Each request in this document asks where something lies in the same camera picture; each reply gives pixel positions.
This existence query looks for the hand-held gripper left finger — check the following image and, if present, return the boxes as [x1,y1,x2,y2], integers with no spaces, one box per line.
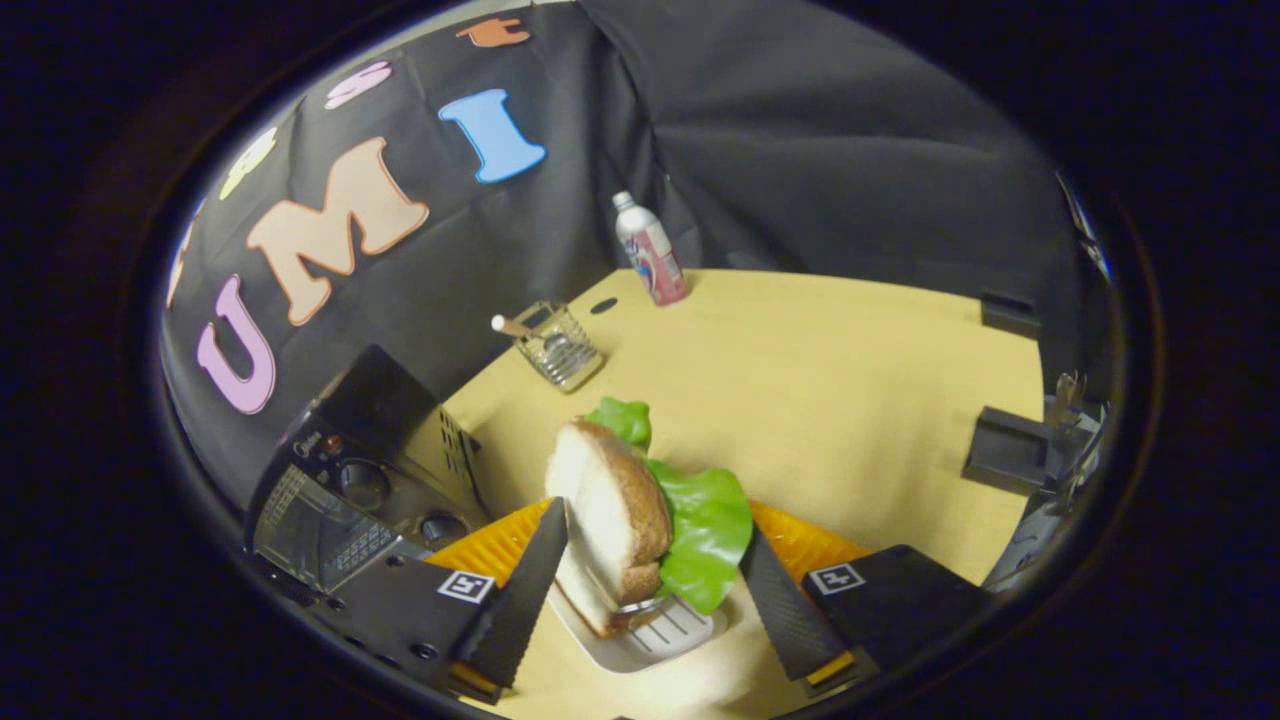
[310,497,571,706]

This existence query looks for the black toaster oven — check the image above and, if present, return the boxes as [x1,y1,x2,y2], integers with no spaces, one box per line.
[245,345,493,596]

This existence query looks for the black table clamp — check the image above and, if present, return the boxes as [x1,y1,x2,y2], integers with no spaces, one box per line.
[980,290,1041,341]
[962,405,1061,496]

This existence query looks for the pink and white bottle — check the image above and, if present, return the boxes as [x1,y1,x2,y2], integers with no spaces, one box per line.
[612,191,691,307]

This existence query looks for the bread and lettuce sandwich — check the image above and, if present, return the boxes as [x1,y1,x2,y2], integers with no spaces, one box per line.
[545,397,754,639]

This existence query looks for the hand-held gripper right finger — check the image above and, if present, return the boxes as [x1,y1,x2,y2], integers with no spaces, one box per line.
[738,498,1001,701]

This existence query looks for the clear wire utensil holder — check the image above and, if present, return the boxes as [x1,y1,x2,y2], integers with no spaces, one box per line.
[513,300,606,393]

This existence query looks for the white rectangular tray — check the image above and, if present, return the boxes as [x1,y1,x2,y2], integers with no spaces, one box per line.
[548,578,729,674]

